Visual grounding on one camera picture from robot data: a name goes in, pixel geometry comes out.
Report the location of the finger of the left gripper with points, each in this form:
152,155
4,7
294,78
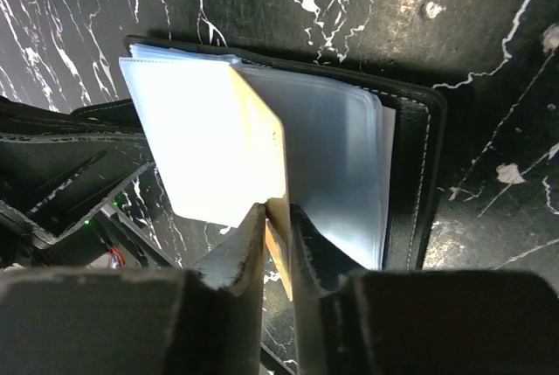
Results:
51,184
22,119

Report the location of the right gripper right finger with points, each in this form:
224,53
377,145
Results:
331,311

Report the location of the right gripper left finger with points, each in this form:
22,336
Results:
232,275

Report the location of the brown credit card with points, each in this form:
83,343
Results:
264,145

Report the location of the black card holder wallet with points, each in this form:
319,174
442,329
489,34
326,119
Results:
362,152

